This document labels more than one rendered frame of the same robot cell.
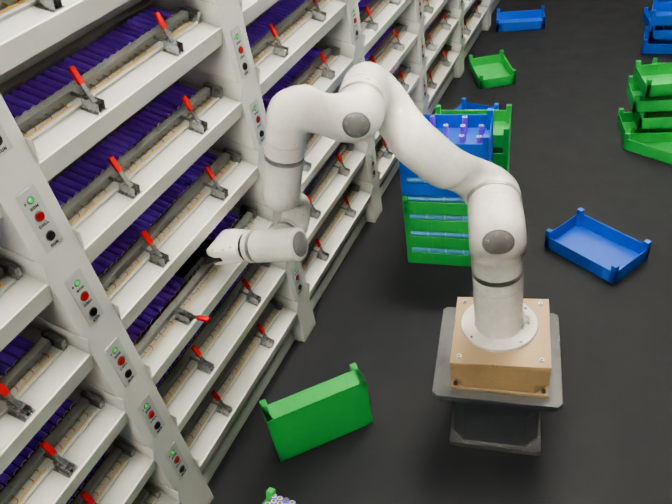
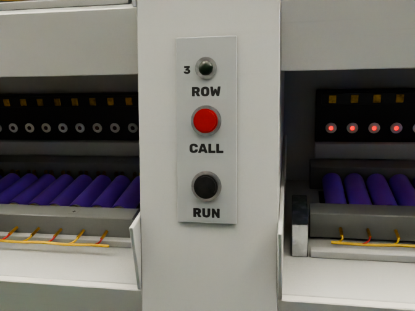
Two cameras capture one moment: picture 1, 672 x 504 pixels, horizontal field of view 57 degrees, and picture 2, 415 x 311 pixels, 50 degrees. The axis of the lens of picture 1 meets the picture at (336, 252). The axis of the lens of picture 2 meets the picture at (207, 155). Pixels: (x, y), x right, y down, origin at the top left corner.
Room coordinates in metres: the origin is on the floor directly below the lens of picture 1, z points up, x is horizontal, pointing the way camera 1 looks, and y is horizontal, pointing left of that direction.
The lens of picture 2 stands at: (1.43, -0.13, 0.66)
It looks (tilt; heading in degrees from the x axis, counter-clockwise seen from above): 5 degrees down; 70
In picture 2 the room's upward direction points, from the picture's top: straight up
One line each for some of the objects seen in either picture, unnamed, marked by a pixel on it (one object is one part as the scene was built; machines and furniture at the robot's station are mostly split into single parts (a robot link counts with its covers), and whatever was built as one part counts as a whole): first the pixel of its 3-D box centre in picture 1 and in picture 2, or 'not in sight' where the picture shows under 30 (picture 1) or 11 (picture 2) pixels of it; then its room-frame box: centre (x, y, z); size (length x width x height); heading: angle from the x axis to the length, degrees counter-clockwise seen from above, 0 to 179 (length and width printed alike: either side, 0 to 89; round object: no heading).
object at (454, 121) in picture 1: (446, 132); not in sight; (1.84, -0.45, 0.52); 0.30 x 0.20 x 0.08; 68
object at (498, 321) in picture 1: (498, 298); not in sight; (1.07, -0.38, 0.48); 0.19 x 0.19 x 0.18
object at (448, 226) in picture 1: (448, 207); not in sight; (1.84, -0.45, 0.20); 0.30 x 0.20 x 0.08; 68
